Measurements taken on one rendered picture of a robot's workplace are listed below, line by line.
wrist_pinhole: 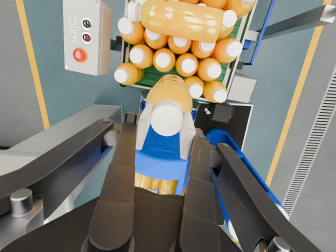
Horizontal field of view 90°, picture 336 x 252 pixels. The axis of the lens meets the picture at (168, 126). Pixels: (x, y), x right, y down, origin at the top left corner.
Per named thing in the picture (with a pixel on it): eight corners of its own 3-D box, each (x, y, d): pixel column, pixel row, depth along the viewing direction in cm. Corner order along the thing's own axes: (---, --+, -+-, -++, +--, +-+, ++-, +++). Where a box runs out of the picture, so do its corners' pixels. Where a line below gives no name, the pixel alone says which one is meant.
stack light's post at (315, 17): (217, 49, 147) (318, 20, 45) (219, 44, 146) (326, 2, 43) (222, 50, 147) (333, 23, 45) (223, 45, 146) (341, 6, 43)
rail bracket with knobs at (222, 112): (202, 112, 75) (206, 119, 66) (206, 96, 73) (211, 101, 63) (223, 116, 76) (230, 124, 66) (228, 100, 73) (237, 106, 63)
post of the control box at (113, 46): (142, 55, 151) (90, 45, 58) (142, 50, 150) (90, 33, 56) (146, 56, 151) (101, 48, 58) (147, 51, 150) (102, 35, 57)
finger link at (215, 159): (195, 148, 13) (232, 156, 13) (191, 126, 18) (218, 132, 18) (190, 163, 14) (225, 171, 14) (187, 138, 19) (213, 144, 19)
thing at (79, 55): (74, 60, 50) (72, 60, 49) (74, 47, 49) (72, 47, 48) (86, 63, 50) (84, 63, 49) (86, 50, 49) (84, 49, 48)
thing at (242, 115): (180, 212, 217) (181, 223, 203) (193, 97, 163) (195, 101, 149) (221, 215, 216) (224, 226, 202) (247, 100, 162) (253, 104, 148)
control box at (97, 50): (81, 68, 61) (63, 69, 51) (81, 3, 53) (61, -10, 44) (108, 73, 61) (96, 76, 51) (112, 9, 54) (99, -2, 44)
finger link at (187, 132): (188, 130, 15) (196, 131, 15) (185, 109, 21) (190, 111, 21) (179, 159, 16) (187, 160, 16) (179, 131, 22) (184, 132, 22)
